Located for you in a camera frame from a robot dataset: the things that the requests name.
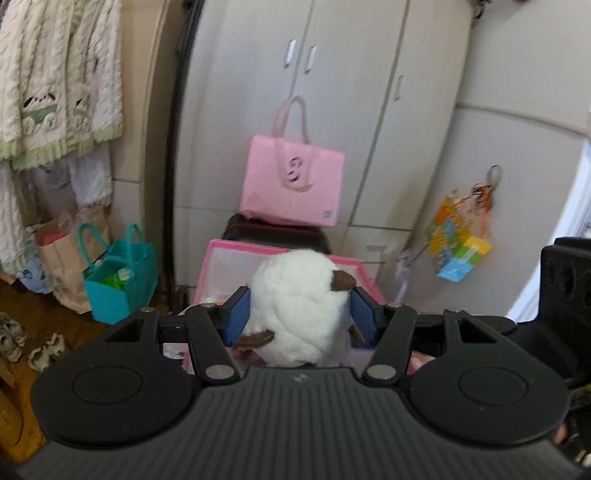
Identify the colourful paper gift bag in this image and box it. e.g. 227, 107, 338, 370
425, 196, 493, 282

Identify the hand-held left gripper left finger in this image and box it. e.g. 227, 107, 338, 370
104, 285, 253, 385

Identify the beige sandal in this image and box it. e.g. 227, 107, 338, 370
28, 333, 66, 373

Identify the beige wardrobe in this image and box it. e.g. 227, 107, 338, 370
173, 0, 472, 302

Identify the white fleece garment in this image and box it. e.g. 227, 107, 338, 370
37, 145, 114, 209

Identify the teal tote bag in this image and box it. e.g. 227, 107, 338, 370
76, 223, 160, 326

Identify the pink storage box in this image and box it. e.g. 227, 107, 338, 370
182, 237, 387, 376

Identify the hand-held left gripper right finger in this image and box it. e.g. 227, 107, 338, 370
349, 285, 519, 387

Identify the blue and white plastic bag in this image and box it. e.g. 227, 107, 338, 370
16, 262, 52, 295

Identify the pink tote bag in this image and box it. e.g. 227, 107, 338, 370
239, 95, 345, 228

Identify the orange ribbon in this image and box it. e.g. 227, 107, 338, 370
455, 183, 498, 237

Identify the brown paper bag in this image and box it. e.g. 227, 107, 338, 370
34, 205, 112, 315

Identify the white and green knit cardigan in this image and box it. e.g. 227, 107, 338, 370
0, 0, 125, 172

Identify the grey sneaker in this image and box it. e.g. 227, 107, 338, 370
0, 312, 29, 363

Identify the white plush cat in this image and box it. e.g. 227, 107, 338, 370
233, 249, 366, 368

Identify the black stool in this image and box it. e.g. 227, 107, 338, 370
223, 213, 331, 255

